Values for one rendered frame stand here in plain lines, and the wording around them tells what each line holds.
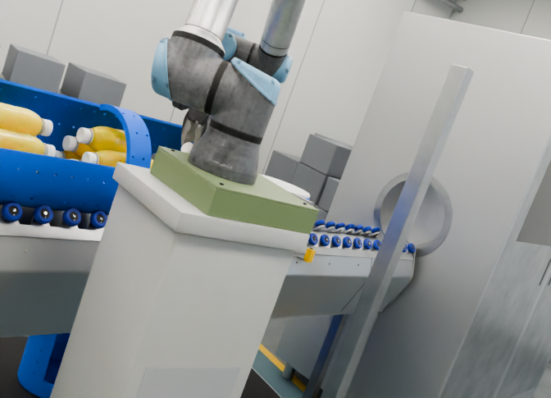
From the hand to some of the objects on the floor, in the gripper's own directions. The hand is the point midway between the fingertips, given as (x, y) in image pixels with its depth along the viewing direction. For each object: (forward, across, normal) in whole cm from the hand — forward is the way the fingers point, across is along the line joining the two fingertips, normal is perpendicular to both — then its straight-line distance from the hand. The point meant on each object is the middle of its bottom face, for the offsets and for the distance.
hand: (187, 150), depth 173 cm
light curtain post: (+117, -27, -81) cm, 145 cm away
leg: (+117, +13, -135) cm, 179 cm away
